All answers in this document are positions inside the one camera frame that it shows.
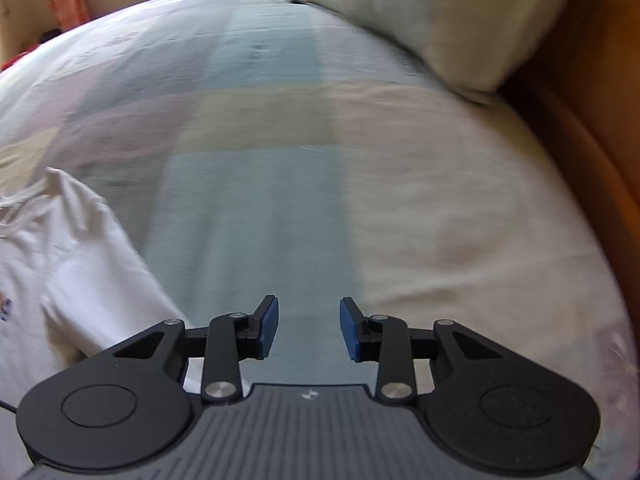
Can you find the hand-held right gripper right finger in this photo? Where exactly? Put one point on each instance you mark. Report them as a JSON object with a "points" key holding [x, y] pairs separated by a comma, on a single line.
{"points": [[350, 330]]}

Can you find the wooden headboard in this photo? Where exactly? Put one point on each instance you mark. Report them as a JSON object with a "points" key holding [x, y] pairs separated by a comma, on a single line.
{"points": [[590, 110]]}

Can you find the pastel striped pillow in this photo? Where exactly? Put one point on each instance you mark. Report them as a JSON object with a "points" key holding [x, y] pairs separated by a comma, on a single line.
{"points": [[450, 20]]}

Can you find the bed with patchwork sheet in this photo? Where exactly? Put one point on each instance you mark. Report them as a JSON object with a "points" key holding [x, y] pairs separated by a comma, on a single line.
{"points": [[350, 185]]}

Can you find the red cloth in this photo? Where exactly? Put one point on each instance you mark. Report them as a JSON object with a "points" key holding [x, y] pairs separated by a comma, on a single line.
{"points": [[17, 57]]}

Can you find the white printed t-shirt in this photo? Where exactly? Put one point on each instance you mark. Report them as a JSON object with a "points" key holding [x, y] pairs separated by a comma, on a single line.
{"points": [[75, 270]]}

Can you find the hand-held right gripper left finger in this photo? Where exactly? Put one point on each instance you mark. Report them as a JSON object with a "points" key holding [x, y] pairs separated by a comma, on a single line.
{"points": [[269, 327]]}

